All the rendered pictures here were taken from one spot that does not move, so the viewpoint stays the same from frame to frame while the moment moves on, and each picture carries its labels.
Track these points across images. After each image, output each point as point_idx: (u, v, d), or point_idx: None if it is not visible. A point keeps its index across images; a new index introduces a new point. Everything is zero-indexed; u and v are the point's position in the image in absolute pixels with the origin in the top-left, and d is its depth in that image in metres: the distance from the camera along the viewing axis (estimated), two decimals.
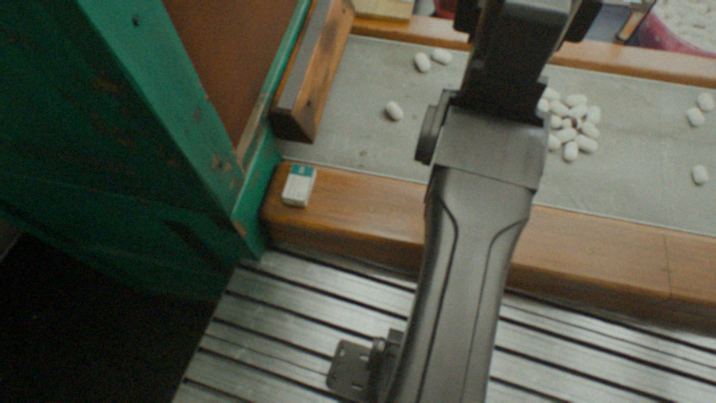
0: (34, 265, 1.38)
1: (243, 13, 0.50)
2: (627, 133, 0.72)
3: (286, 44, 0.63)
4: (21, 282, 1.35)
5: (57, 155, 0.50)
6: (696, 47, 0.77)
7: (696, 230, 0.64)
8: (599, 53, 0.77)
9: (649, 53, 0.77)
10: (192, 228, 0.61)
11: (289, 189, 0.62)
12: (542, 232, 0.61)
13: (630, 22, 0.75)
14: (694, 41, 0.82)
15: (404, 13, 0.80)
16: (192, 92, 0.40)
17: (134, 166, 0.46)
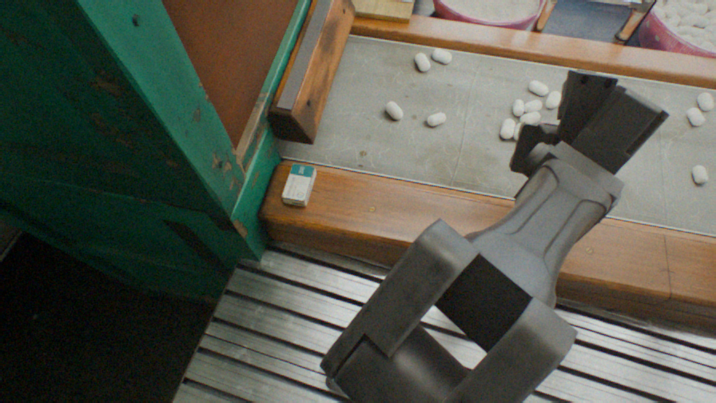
0: (34, 265, 1.38)
1: (243, 13, 0.50)
2: None
3: (286, 44, 0.63)
4: (21, 282, 1.35)
5: (57, 155, 0.50)
6: (696, 47, 0.77)
7: (696, 230, 0.64)
8: (599, 53, 0.77)
9: (649, 53, 0.77)
10: (192, 228, 0.61)
11: (289, 189, 0.62)
12: None
13: (630, 22, 0.75)
14: (694, 41, 0.82)
15: (404, 13, 0.80)
16: (192, 92, 0.40)
17: (134, 166, 0.46)
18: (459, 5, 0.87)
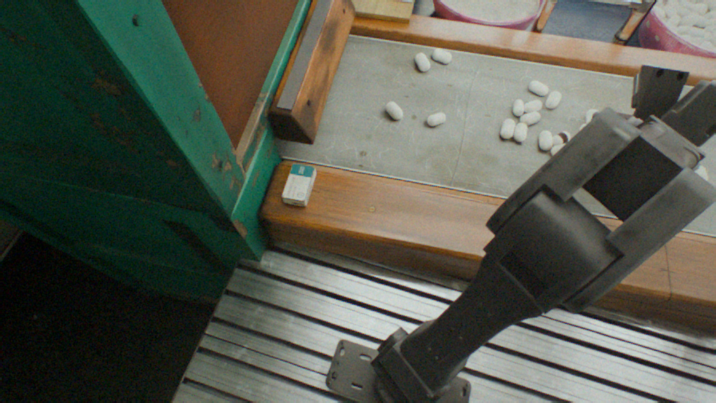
0: (34, 265, 1.38)
1: (243, 13, 0.50)
2: None
3: (286, 44, 0.63)
4: (21, 282, 1.35)
5: (57, 155, 0.50)
6: (696, 47, 0.77)
7: (696, 230, 0.64)
8: (599, 53, 0.77)
9: (649, 53, 0.77)
10: (192, 228, 0.61)
11: (289, 189, 0.62)
12: None
13: (630, 22, 0.75)
14: (694, 41, 0.82)
15: (404, 13, 0.80)
16: (192, 92, 0.40)
17: (134, 166, 0.46)
18: (459, 5, 0.87)
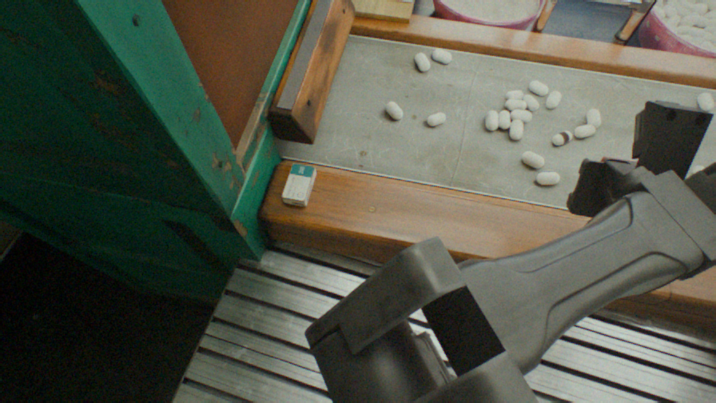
0: (34, 265, 1.38)
1: (243, 13, 0.50)
2: (627, 133, 0.72)
3: (286, 44, 0.63)
4: (21, 282, 1.35)
5: (57, 155, 0.50)
6: (696, 47, 0.77)
7: None
8: (599, 53, 0.77)
9: (649, 53, 0.77)
10: (192, 228, 0.61)
11: (289, 189, 0.62)
12: (542, 232, 0.61)
13: (630, 22, 0.75)
14: (694, 41, 0.82)
15: (404, 13, 0.80)
16: (192, 92, 0.40)
17: (134, 166, 0.46)
18: (459, 5, 0.87)
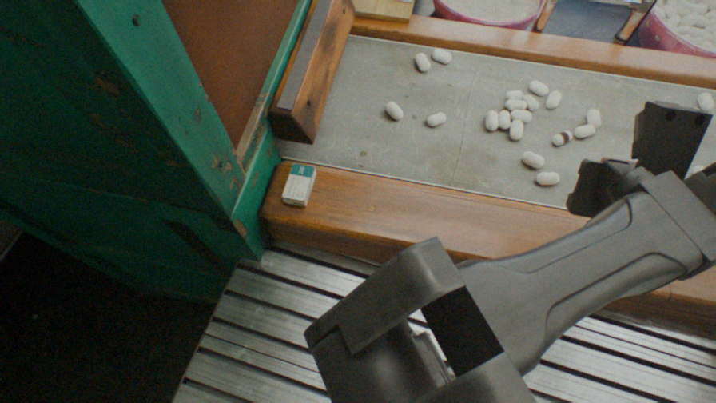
0: (34, 265, 1.38)
1: (243, 13, 0.50)
2: (627, 133, 0.72)
3: (286, 44, 0.63)
4: (21, 282, 1.35)
5: (57, 155, 0.50)
6: (696, 47, 0.77)
7: None
8: (599, 53, 0.77)
9: (649, 53, 0.77)
10: (192, 228, 0.61)
11: (289, 189, 0.62)
12: (542, 232, 0.61)
13: (630, 22, 0.75)
14: (694, 41, 0.82)
15: (404, 13, 0.80)
16: (192, 92, 0.40)
17: (134, 166, 0.46)
18: (459, 5, 0.87)
